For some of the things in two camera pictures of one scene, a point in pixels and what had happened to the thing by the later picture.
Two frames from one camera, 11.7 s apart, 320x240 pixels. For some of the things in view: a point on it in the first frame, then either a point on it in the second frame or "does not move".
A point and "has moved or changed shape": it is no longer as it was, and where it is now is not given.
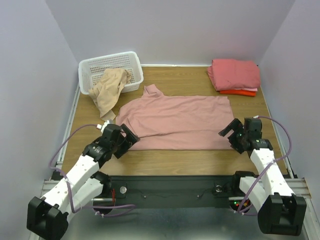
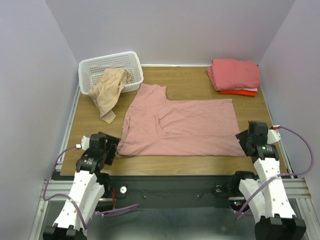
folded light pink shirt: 255,89 does not move
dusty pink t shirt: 161,122 has moved or changed shape
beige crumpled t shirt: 106,92 does not move
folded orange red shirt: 241,92 does not move
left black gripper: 126,141 -> 111,150
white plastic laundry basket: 90,71 does not move
